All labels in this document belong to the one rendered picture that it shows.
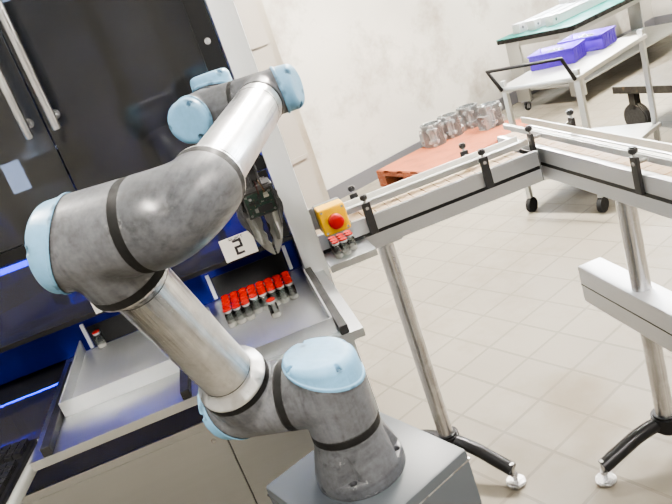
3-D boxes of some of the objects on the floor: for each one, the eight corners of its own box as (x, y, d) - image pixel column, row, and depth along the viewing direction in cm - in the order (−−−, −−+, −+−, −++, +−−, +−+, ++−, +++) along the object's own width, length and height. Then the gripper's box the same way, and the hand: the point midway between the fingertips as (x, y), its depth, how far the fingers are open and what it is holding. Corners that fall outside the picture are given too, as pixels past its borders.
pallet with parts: (469, 137, 615) (460, 102, 604) (545, 132, 549) (536, 93, 538) (377, 188, 558) (365, 150, 547) (449, 190, 492) (437, 148, 481)
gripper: (217, 166, 121) (259, 271, 128) (264, 148, 122) (303, 253, 129) (214, 159, 129) (253, 258, 136) (259, 142, 130) (296, 242, 137)
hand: (273, 246), depth 135 cm, fingers closed
